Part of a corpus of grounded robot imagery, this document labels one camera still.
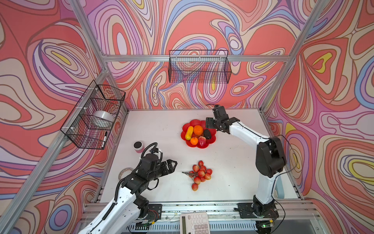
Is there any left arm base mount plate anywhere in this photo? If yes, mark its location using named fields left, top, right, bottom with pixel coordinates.
left=135, top=203, right=162, bottom=230

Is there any black wire basket back wall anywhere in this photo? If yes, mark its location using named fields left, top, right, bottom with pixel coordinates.
left=168, top=49, right=232, bottom=84

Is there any dark fake avocado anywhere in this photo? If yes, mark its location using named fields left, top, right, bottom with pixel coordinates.
left=203, top=129, right=212, bottom=140

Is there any red fake grape bunch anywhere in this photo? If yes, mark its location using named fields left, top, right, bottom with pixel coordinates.
left=182, top=160, right=213, bottom=192

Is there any red fake strawberry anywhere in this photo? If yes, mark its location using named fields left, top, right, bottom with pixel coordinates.
left=198, top=136, right=206, bottom=148

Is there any silver tape roll in basket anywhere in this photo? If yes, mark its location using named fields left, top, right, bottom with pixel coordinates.
left=91, top=110, right=115, bottom=129

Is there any white calculator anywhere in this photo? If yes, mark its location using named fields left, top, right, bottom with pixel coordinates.
left=180, top=212, right=210, bottom=234

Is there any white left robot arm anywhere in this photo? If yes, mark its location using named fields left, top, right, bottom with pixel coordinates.
left=80, top=153, right=177, bottom=234

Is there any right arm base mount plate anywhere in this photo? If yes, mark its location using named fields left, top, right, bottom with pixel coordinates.
left=234, top=202, right=279, bottom=220

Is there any aluminium frame rail left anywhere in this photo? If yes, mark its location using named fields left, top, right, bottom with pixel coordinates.
left=1, top=69, right=109, bottom=234

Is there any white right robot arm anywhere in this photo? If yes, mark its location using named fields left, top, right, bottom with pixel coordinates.
left=206, top=105, right=286, bottom=218

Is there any large fake orange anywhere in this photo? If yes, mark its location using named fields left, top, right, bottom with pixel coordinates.
left=194, top=125, right=204, bottom=136

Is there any black wire basket wall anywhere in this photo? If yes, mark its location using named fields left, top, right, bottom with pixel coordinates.
left=168, top=49, right=232, bottom=84
left=60, top=81, right=126, bottom=150

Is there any aluminium frame post back left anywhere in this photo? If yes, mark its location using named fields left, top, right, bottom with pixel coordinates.
left=68, top=0, right=129, bottom=113

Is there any pink white round speaker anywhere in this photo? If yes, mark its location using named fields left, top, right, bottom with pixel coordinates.
left=133, top=141, right=144, bottom=153

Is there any aluminium frame back crossbar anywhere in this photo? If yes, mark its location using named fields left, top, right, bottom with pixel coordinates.
left=102, top=55, right=291, bottom=62

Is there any black marker in basket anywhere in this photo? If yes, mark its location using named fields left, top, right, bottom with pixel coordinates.
left=101, top=132, right=108, bottom=148

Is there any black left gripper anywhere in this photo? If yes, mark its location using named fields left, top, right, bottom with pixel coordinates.
left=146, top=159, right=177, bottom=182

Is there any aluminium frame post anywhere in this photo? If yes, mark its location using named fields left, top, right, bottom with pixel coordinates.
left=259, top=0, right=329, bottom=114
left=68, top=0, right=129, bottom=113

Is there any yellow fake mango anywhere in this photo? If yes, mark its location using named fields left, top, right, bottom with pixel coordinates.
left=185, top=126, right=194, bottom=141

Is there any small fake orange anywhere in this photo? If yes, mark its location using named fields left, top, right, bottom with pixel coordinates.
left=190, top=137, right=199, bottom=145

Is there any aluminium frame post back right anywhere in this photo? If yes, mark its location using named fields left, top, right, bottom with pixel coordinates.
left=259, top=0, right=329, bottom=114

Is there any clear tape roll on table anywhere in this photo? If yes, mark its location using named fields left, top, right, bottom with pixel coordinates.
left=118, top=167, right=133, bottom=181

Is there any black wire basket left wall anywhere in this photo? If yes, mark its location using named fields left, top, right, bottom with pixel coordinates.
left=60, top=81, right=126, bottom=150

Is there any red flower-shaped fruit bowl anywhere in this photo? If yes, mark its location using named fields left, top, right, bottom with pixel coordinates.
left=180, top=119, right=217, bottom=149

